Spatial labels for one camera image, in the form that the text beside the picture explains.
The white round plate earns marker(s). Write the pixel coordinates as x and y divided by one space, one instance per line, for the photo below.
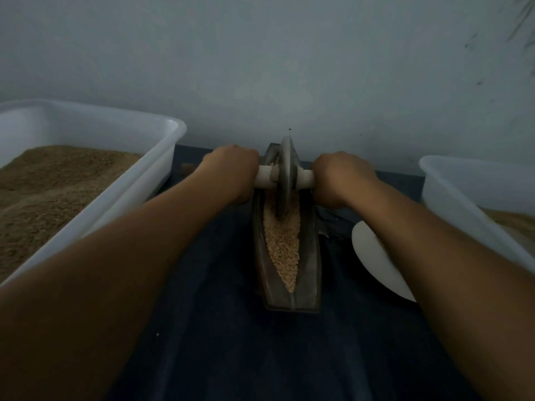
376 259

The person's left hand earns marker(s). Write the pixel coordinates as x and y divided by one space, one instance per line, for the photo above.
230 171

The boat-shaped metal grinding trough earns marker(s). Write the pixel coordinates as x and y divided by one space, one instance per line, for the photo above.
302 296

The person's right hand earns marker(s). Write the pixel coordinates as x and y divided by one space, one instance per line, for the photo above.
341 179

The white plastic tub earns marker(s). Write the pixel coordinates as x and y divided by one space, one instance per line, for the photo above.
472 217
130 196

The person's left forearm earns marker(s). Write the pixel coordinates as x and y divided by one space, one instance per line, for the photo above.
92 305

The large brown grain heap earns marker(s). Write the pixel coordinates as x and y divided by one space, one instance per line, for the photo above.
514 223
46 200

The person's right forearm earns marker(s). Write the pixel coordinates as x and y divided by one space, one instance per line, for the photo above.
460 296

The dark blue table cloth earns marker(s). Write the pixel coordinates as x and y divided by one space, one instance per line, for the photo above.
217 355

